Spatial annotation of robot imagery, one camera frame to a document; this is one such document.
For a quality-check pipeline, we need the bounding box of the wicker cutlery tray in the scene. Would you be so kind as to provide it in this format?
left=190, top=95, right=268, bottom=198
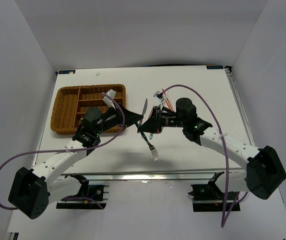
left=51, top=84, right=126, bottom=135

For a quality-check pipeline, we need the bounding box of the blue corner label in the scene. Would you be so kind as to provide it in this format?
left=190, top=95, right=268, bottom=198
left=58, top=69, right=76, bottom=75
left=206, top=65, right=224, bottom=70

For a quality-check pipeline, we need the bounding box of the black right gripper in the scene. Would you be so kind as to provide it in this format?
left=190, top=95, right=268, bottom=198
left=138, top=106, right=186, bottom=134

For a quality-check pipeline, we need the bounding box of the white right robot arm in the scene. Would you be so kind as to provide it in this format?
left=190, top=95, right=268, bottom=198
left=138, top=97, right=286, bottom=200

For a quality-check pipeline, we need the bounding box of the blue left corner label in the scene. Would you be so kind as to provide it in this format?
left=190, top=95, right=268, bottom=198
left=58, top=69, right=76, bottom=75

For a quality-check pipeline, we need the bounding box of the blue right corner label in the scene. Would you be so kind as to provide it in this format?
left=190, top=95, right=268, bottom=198
left=206, top=65, right=224, bottom=70

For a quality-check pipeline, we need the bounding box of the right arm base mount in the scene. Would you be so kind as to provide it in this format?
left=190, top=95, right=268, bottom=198
left=187, top=172, right=241, bottom=213

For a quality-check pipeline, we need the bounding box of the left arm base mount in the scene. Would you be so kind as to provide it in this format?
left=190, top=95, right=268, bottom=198
left=56, top=174, right=110, bottom=210

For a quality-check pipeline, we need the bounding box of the dark handle knife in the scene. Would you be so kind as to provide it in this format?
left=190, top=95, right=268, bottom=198
left=138, top=98, right=148, bottom=126

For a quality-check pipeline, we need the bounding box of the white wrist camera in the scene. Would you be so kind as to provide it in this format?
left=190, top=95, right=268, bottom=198
left=102, top=89, right=116, bottom=109
left=153, top=91, right=167, bottom=112

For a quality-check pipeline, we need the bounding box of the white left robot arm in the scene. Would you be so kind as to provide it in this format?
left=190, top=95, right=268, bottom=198
left=9, top=106, right=143, bottom=220

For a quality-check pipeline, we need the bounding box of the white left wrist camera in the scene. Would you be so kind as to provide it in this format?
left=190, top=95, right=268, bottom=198
left=102, top=89, right=116, bottom=109

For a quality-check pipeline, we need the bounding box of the dark handle fork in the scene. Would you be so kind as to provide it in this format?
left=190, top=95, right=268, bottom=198
left=140, top=132, right=159, bottom=161

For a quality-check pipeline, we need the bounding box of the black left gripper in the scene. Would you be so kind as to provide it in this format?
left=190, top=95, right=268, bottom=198
left=95, top=103, right=143, bottom=136

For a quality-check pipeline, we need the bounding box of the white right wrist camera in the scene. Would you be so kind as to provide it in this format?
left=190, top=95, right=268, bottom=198
left=153, top=91, right=167, bottom=112

